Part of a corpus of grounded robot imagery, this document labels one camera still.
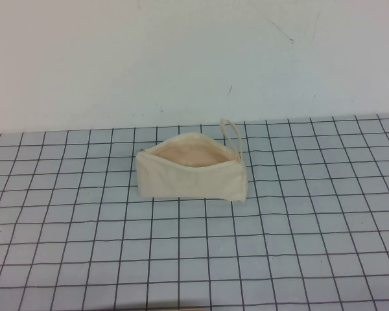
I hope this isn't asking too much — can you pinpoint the cream canvas zipper pencil case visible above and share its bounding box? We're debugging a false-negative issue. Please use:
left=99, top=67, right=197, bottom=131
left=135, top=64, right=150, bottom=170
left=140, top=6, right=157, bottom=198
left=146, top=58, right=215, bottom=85
left=136, top=118, right=247, bottom=204

